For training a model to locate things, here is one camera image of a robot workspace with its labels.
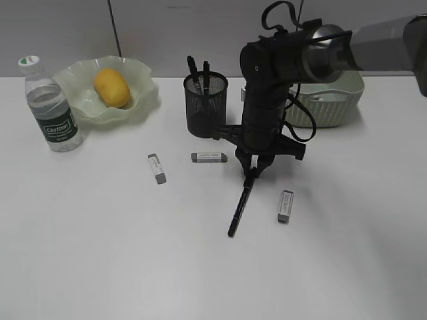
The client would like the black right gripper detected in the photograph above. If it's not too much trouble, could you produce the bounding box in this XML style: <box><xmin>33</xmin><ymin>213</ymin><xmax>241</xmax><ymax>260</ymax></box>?
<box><xmin>235</xmin><ymin>145</ymin><xmax>275</xmax><ymax>178</ymax></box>

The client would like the yellow mango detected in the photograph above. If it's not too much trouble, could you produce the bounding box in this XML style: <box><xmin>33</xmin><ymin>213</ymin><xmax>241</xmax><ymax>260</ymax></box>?
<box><xmin>93</xmin><ymin>68</ymin><xmax>131</xmax><ymax>109</ymax></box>

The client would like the black marker pen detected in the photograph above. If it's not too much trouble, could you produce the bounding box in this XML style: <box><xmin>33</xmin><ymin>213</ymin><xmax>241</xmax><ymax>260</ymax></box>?
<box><xmin>187</xmin><ymin>55</ymin><xmax>203</xmax><ymax>95</ymax></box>
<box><xmin>203</xmin><ymin>61</ymin><xmax>210</xmax><ymax>96</ymax></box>
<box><xmin>228</xmin><ymin>167</ymin><xmax>257</xmax><ymax>237</ymax></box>

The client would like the pale green wavy plate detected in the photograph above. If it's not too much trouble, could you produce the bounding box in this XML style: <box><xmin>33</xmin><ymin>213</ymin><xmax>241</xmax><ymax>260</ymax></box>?
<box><xmin>53</xmin><ymin>55</ymin><xmax>160</xmax><ymax>125</ymax></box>

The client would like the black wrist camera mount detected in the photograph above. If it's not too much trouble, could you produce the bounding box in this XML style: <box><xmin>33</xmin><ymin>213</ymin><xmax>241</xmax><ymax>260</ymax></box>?
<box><xmin>212</xmin><ymin>125</ymin><xmax>306</xmax><ymax>160</ymax></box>

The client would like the pale green woven basket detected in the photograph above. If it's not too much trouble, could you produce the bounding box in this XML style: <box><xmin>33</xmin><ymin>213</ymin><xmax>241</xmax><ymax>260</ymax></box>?
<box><xmin>298</xmin><ymin>71</ymin><xmax>364</xmax><ymax>128</ymax></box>

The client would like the grey white eraser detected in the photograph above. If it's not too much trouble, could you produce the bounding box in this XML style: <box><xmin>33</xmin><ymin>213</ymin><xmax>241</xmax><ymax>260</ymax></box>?
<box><xmin>191</xmin><ymin>153</ymin><xmax>228</xmax><ymax>163</ymax></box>
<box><xmin>278</xmin><ymin>190</ymin><xmax>294</xmax><ymax>224</ymax></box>
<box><xmin>147</xmin><ymin>153</ymin><xmax>167</xmax><ymax>185</ymax></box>

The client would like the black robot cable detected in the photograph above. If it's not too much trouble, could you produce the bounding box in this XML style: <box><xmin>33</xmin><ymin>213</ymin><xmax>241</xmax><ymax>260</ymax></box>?
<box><xmin>261</xmin><ymin>0</ymin><xmax>317</xmax><ymax>143</ymax></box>

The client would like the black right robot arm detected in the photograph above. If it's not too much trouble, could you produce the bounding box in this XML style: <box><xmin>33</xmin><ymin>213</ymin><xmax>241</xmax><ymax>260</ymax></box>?
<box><xmin>236</xmin><ymin>15</ymin><xmax>426</xmax><ymax>173</ymax></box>

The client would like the clear water bottle green label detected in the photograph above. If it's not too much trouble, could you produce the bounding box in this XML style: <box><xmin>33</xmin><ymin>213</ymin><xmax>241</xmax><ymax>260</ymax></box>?
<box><xmin>18</xmin><ymin>55</ymin><xmax>83</xmax><ymax>152</ymax></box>

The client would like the black mesh pen holder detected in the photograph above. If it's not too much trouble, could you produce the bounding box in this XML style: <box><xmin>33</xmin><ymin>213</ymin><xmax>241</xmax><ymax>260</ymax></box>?
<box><xmin>183</xmin><ymin>71</ymin><xmax>228</xmax><ymax>139</ymax></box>

